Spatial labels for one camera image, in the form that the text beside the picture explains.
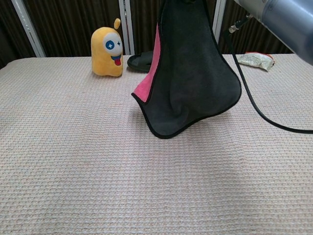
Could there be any pink cloth with black trim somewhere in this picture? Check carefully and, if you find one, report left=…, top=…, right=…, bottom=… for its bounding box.
left=131, top=0, right=243, bottom=140

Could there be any black rubber slipper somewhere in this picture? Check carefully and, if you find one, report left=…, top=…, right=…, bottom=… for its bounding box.
left=127, top=51, right=154, bottom=73

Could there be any white and orange snack packet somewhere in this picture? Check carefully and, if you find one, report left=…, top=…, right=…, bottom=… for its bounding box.
left=237, top=51, right=276, bottom=72

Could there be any yellow plush monster toy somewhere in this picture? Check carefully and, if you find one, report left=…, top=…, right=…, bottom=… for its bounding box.
left=90, top=18, right=123, bottom=77

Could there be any beige woven tablecloth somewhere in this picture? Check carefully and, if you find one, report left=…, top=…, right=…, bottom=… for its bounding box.
left=0, top=53, right=313, bottom=235

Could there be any white metal frame post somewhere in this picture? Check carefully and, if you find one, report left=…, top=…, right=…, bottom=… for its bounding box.
left=211, top=0, right=227, bottom=48
left=118, top=0, right=135, bottom=55
left=11, top=0, right=46, bottom=58

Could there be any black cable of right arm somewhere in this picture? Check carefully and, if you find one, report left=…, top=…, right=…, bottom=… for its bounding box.
left=224, top=14, right=313, bottom=134

